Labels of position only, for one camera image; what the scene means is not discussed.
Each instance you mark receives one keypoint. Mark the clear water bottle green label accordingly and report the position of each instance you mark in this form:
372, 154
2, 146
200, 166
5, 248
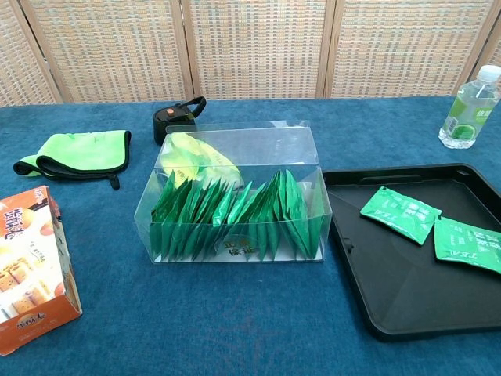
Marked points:
466, 117

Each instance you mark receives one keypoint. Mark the clear box of green packets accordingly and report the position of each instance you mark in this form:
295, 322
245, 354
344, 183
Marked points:
242, 137

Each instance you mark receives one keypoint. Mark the woven folding screen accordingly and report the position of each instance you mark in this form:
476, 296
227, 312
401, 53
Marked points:
254, 47

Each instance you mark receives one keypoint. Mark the blue carpet table mat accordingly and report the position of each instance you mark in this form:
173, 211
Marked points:
235, 313

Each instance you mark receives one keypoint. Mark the green microfiber cloth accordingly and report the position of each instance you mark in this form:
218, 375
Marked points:
86, 150

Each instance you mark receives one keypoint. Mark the orange biscuit box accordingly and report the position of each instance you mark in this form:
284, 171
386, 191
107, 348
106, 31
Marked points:
31, 274

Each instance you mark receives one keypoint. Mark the black plastic tray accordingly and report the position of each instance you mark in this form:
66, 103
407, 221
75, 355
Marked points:
391, 274

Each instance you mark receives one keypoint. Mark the black bottle lid orange button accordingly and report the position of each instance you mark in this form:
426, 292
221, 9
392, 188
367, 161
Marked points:
172, 121

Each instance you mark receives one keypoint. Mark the yellow-green snack bag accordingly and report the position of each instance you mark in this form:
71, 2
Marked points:
195, 156

